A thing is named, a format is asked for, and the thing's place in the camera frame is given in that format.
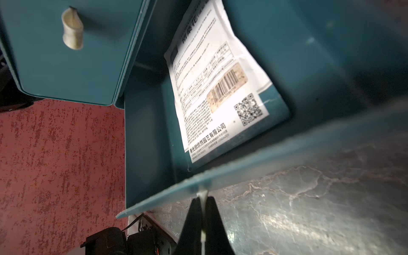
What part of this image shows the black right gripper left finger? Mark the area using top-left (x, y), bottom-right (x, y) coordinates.
top-left (173, 198), bottom-right (203, 255)

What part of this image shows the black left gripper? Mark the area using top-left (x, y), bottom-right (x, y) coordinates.
top-left (79, 213), bottom-right (177, 255)

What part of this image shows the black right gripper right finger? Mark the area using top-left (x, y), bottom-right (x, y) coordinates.
top-left (203, 197), bottom-right (235, 255)

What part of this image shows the teal drawer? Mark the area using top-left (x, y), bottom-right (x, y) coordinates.
top-left (117, 1), bottom-right (408, 218)

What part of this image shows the teal drawer cabinet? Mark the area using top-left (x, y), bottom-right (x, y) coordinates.
top-left (1, 1), bottom-right (154, 109)

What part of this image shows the cream upper drawer knob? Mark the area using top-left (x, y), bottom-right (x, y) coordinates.
top-left (61, 7), bottom-right (84, 50)

